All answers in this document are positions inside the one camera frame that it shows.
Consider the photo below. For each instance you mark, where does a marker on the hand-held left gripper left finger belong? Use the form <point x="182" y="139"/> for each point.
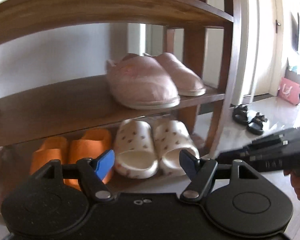
<point x="105" y="163"/>

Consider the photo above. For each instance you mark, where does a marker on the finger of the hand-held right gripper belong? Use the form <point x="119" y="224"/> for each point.
<point x="265" y="147"/>

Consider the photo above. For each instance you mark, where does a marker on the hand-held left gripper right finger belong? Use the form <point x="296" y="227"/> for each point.
<point x="188" y="163"/>

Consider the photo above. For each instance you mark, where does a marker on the orange textured slipper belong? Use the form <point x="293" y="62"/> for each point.
<point x="87" y="142"/>
<point x="50" y="152"/>

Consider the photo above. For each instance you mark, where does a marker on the white heart-print slipper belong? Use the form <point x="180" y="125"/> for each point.
<point x="172" y="137"/>
<point x="135" y="142"/>

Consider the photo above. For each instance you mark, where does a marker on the wooden shoe rack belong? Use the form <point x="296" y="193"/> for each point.
<point x="52" y="105"/>

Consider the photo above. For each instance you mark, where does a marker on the pink fabric slipper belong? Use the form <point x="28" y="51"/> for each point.
<point x="142" y="82"/>
<point x="185" y="77"/>

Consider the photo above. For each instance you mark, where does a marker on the person's right hand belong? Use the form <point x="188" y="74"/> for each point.
<point x="298" y="185"/>

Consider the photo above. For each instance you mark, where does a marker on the black slipper with charms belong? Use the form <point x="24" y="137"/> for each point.
<point x="256" y="125"/>
<point x="241" y="115"/>

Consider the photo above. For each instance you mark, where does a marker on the pink paper bag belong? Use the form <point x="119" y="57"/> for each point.
<point x="290" y="91"/>

